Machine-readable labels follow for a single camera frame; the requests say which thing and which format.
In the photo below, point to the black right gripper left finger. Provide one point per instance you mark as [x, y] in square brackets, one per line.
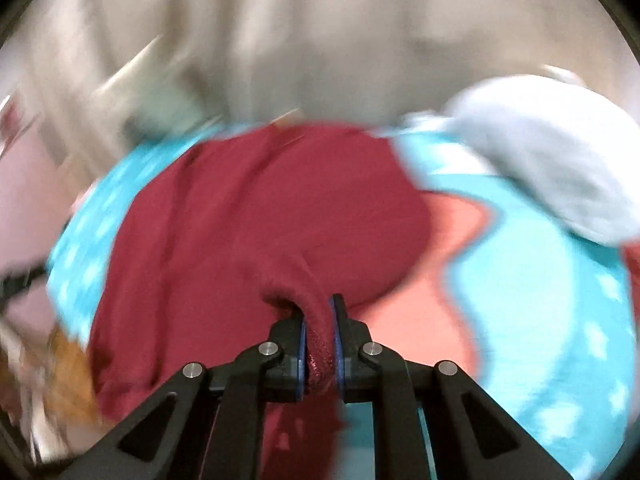
[204, 423]

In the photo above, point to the dark red knit garment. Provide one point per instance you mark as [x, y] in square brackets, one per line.
[234, 235]

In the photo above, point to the white plush toy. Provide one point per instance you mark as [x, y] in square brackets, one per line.
[572, 150]

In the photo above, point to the turquoise cartoon star blanket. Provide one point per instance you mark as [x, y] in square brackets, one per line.
[541, 318]

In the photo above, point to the beige curtain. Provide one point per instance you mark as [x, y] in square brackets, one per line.
[82, 81]

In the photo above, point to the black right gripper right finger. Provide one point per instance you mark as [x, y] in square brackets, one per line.
[431, 422]

